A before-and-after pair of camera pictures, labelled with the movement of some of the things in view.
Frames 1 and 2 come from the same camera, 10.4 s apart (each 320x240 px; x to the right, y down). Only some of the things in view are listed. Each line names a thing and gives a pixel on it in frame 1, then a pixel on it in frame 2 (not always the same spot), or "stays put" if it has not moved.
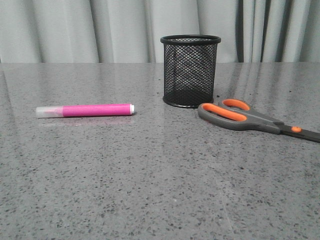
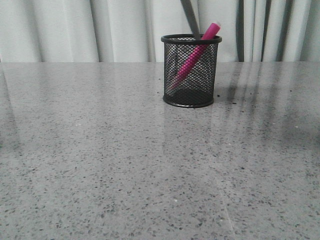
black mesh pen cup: x=190 y=69 stays put
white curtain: x=130 y=31 stays put
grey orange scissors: x=236 y=114 to x=190 y=11
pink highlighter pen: x=85 y=110 to x=211 y=32
